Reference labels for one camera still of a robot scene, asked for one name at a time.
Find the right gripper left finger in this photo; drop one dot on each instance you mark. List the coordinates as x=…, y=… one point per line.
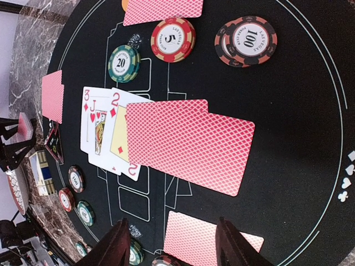
x=113, y=249

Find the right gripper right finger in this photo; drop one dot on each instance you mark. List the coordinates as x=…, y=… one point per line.
x=233, y=249

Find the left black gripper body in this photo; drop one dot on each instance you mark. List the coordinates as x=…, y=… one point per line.
x=12, y=152

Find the red playing card deck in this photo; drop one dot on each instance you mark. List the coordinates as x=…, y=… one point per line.
x=26, y=126

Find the triangular red dealer button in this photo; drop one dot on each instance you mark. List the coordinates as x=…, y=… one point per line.
x=53, y=142

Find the two of diamonds card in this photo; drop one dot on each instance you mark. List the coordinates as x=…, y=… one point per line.
x=119, y=140

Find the three of diamonds card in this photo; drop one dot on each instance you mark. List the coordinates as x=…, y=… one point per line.
x=88, y=119

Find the jack of hearts card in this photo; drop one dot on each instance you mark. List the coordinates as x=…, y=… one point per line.
x=98, y=115

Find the red face-down board card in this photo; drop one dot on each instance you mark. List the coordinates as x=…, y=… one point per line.
x=135, y=110
x=207, y=149

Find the orange big blind button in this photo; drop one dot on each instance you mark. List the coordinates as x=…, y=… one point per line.
x=124, y=4

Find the green poker chip stack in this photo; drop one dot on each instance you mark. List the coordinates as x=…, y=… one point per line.
x=81, y=249

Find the floral ceramic plate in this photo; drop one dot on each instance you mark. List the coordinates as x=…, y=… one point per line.
x=19, y=189

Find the yellow playing card box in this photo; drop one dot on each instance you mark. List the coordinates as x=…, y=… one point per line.
x=41, y=172

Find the round black poker mat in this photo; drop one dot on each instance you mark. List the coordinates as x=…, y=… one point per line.
x=286, y=66

